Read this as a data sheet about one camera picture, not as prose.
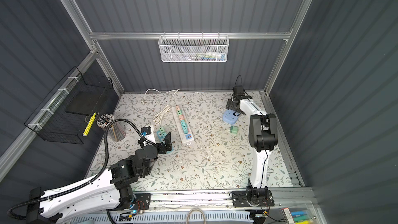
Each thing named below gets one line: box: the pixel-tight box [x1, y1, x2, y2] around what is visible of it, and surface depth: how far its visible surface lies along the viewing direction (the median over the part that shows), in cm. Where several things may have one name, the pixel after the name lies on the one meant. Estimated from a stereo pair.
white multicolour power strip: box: [171, 104, 195, 146], surface depth 96 cm
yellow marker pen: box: [82, 112, 97, 137], surface depth 71 cm
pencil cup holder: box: [96, 113, 127, 143], surface depth 86 cm
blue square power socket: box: [222, 108, 239, 125], surface depth 104 cm
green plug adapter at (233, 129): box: [229, 125, 239, 135], surface depth 99 cm
